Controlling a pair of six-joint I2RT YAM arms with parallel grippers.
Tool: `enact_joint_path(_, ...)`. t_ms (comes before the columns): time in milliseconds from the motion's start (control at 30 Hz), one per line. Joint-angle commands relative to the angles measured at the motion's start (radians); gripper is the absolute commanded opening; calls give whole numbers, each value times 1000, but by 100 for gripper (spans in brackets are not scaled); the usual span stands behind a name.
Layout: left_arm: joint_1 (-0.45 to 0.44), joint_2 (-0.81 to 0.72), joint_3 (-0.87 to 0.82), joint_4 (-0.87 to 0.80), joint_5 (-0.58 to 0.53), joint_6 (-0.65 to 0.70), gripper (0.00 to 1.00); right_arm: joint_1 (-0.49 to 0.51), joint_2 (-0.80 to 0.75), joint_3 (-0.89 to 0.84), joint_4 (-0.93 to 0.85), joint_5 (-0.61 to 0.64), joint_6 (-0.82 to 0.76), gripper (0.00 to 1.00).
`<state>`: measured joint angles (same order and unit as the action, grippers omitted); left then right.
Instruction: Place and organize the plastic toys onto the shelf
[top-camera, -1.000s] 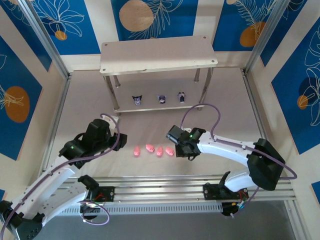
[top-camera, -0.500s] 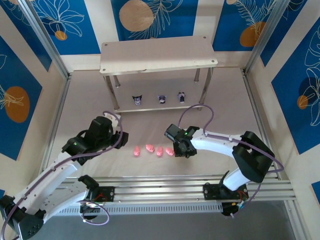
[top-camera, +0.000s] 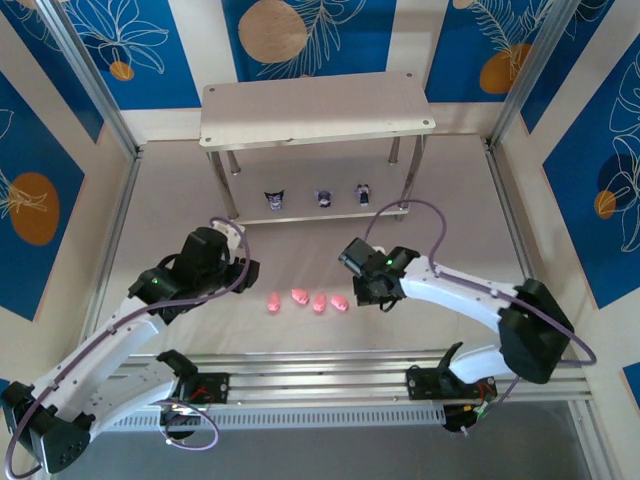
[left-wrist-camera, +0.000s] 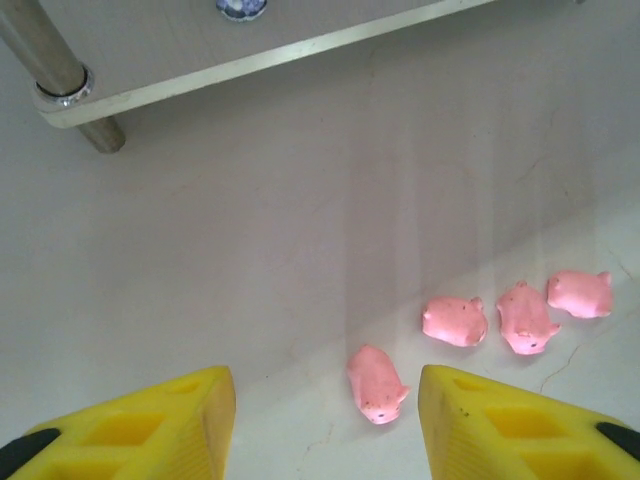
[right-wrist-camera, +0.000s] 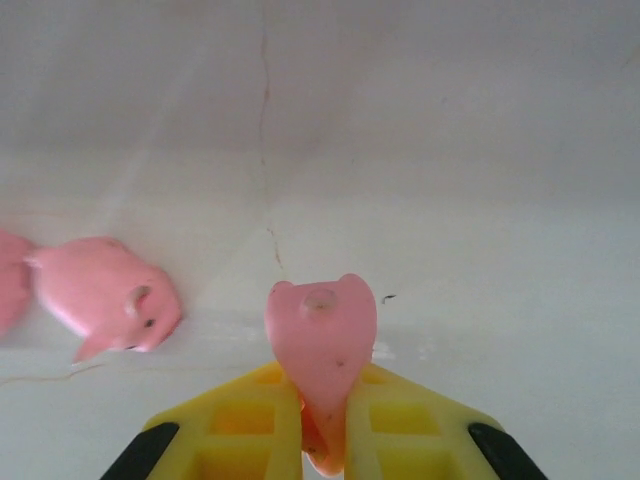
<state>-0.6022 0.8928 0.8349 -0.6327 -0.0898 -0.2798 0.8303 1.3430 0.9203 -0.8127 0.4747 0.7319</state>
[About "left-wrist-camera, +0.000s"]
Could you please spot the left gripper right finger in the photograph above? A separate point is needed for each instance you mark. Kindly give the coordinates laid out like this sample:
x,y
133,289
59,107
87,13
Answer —
x,y
500,435

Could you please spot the pink plastic pig toy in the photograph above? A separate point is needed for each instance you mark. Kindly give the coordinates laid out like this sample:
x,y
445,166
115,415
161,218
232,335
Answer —
x,y
375,380
452,322
580,295
525,320

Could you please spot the white two-tier metal-leg shelf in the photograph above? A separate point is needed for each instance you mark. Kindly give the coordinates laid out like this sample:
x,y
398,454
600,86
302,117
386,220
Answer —
x,y
200,50

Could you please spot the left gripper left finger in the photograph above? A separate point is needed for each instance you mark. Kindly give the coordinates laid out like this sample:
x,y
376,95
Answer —
x,y
150,430

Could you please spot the Kuromi figurine with black hood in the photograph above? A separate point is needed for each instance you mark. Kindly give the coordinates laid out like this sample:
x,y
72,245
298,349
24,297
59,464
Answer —
x,y
240,7

